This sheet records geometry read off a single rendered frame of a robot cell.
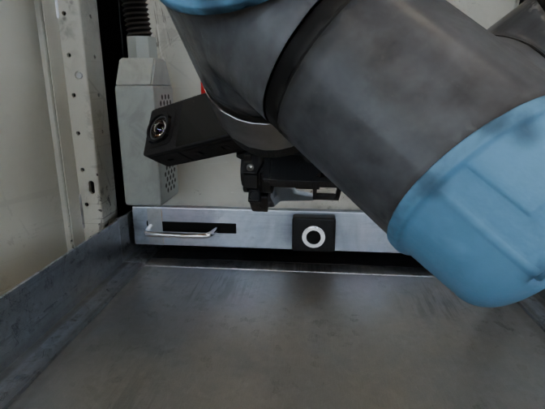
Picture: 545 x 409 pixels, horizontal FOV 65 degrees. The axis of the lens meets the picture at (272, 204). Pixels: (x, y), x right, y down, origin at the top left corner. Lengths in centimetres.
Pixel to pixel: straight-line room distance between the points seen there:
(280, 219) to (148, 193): 19
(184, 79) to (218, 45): 46
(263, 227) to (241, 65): 47
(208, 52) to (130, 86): 36
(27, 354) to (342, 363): 30
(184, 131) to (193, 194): 31
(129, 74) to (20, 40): 16
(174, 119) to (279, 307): 26
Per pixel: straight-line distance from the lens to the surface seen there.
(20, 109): 63
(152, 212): 65
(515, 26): 27
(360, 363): 43
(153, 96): 52
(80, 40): 63
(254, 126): 23
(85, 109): 63
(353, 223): 62
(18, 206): 64
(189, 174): 64
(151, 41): 55
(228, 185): 62
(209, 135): 32
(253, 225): 62
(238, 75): 17
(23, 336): 49
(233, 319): 49
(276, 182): 33
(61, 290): 53
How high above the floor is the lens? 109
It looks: 15 degrees down
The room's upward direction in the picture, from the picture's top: straight up
